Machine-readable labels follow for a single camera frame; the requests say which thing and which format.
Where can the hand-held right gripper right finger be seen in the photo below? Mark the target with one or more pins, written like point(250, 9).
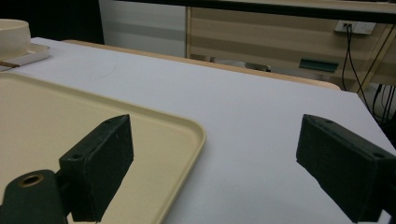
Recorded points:
point(348, 165)

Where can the white power socket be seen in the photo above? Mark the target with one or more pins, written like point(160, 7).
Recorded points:
point(361, 27)

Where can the beige plastic tray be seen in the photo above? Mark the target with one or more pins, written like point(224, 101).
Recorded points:
point(46, 124)

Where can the cream ceramic bowl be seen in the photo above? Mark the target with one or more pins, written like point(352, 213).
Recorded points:
point(12, 37)

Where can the green flat object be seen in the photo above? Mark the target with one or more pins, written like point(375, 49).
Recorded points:
point(317, 65)

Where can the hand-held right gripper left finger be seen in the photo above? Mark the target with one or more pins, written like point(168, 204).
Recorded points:
point(99, 161)

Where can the white rectangular tray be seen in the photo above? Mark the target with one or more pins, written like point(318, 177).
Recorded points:
point(34, 53)

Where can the light wooden cabinet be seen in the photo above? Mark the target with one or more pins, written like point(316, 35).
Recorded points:
point(264, 40)

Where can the black metal bar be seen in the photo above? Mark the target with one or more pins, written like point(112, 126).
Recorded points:
point(249, 7)

